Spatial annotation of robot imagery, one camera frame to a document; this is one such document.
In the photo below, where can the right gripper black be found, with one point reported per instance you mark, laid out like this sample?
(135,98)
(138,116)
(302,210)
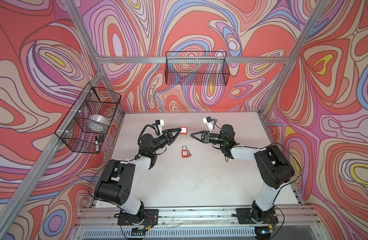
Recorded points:
(204,133)

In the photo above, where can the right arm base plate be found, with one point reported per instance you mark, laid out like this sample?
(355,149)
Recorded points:
(256,216)

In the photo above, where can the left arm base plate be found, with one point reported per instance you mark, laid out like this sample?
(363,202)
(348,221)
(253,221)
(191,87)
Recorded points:
(148,217)

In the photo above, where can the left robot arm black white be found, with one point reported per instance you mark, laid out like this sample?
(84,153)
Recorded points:
(115,183)

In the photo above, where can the black wire basket back wall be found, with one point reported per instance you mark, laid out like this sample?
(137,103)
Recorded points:
(197,68)

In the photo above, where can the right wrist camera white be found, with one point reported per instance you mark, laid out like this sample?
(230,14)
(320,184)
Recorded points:
(209,121)

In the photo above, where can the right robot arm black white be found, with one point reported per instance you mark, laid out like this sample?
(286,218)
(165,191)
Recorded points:
(275,169)

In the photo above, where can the red padlock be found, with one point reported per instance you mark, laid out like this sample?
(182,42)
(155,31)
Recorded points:
(185,152)
(183,131)

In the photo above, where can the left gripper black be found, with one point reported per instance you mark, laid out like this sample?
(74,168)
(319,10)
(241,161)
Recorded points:
(167,135)

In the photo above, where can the black wire basket left wall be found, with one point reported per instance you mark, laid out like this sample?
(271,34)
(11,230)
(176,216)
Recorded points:
(92,115)

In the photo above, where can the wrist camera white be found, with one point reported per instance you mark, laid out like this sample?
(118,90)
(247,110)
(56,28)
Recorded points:
(159,124)
(209,121)

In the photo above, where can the black marker in basket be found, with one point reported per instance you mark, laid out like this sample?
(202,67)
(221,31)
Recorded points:
(97,146)

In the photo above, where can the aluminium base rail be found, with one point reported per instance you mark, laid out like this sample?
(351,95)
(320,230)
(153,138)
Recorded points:
(294,222)

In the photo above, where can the black wire basket wall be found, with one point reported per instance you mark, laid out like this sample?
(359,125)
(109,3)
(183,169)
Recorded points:
(92,115)
(197,68)

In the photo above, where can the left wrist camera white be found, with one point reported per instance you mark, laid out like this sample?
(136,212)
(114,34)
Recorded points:
(159,124)

